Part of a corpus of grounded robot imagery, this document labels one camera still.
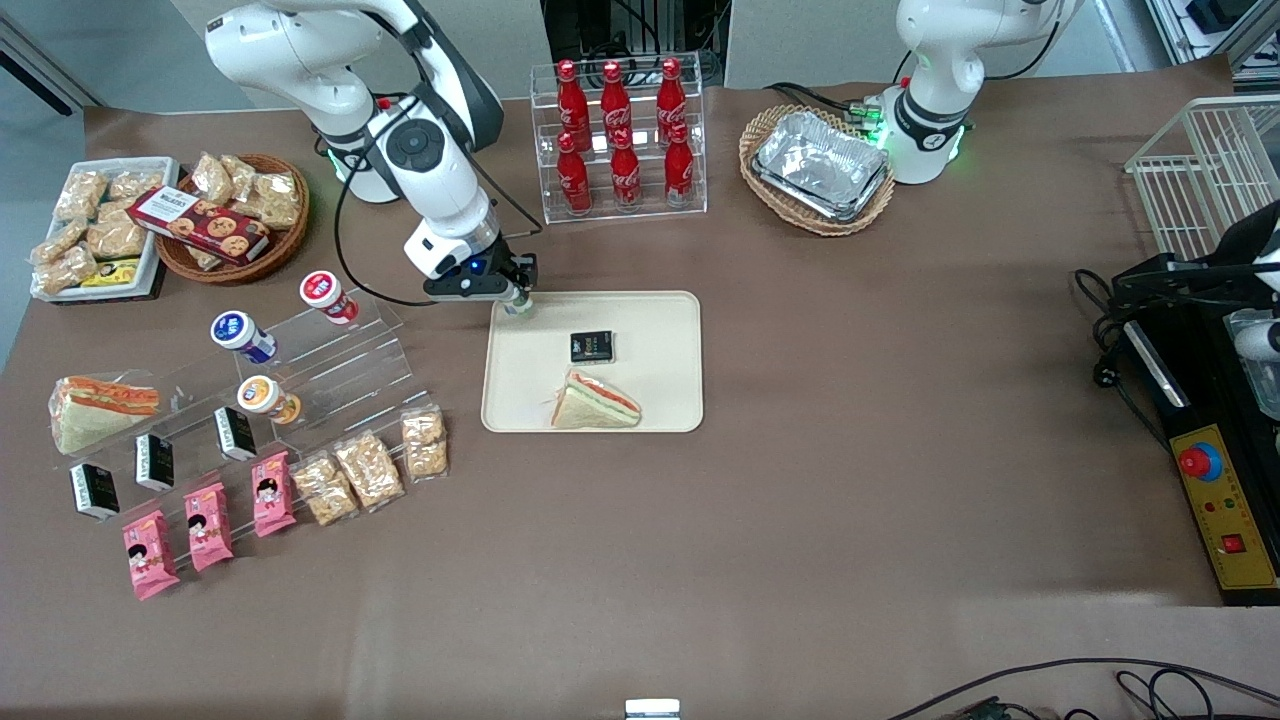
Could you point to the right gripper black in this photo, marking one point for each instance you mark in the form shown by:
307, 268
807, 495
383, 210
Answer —
517, 272

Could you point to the green gum container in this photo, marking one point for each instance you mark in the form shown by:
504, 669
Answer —
519, 309

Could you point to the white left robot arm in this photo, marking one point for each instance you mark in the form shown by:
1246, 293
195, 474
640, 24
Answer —
930, 100

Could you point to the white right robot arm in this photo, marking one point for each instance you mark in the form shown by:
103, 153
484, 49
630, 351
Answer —
300, 50

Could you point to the cream plastic tray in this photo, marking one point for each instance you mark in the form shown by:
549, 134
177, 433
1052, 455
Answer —
650, 340

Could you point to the red lid gum container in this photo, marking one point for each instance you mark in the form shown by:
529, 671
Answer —
322, 291

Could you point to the wicker basket holding foil tray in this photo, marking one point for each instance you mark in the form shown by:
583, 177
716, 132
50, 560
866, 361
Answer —
748, 150

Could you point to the orange lid gum container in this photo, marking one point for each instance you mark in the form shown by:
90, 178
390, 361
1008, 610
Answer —
260, 394

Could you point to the blue lid gum container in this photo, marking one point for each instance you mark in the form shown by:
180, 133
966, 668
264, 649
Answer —
234, 329

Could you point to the silver foil tray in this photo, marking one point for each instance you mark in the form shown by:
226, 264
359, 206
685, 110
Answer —
820, 160

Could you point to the black mat under white tray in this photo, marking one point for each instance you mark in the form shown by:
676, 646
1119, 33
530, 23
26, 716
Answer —
157, 285

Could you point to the white rectangular snack tray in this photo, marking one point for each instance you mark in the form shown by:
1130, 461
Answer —
160, 170

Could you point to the silver metal mould tray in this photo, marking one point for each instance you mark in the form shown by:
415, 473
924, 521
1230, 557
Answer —
1262, 345

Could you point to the black flat snack packet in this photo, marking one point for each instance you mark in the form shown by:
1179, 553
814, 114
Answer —
592, 346

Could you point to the red cola bottle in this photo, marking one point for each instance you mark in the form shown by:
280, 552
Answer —
680, 168
626, 176
568, 100
613, 100
671, 95
574, 182

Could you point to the wrapped triangle sandwich green filling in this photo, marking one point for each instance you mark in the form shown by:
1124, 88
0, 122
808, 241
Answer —
595, 405

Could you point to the clear acrylic bottle rack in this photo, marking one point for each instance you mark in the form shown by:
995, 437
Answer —
648, 182

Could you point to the clear bag of crackers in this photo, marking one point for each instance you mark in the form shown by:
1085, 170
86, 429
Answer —
117, 238
369, 470
205, 259
80, 194
55, 242
424, 444
213, 178
275, 200
243, 170
135, 183
62, 272
325, 489

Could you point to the clear acrylic tiered stand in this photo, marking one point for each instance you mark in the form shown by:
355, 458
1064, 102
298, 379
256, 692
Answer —
350, 350

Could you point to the wicker basket holding snacks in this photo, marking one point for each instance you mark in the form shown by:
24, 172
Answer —
272, 257

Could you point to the small black white box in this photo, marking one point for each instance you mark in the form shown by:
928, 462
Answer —
155, 461
235, 434
95, 491

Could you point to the pink snack pack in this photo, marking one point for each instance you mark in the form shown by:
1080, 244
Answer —
209, 528
150, 556
272, 494

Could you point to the red cookie box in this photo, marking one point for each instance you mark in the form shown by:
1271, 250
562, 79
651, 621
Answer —
200, 225

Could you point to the yellow snack packet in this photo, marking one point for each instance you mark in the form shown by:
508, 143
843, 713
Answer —
110, 273

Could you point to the small white device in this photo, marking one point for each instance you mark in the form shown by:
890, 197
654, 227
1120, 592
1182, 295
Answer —
652, 710

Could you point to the wrapped triangle sandwich orange filling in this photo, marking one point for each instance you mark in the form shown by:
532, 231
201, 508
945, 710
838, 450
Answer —
95, 415

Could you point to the black machine with yellow panel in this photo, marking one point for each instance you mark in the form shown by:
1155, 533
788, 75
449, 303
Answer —
1200, 400

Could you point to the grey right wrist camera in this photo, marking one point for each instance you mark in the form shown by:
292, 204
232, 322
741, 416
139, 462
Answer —
465, 286

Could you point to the metal frame shelf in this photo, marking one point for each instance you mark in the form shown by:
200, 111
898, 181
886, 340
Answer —
1215, 20

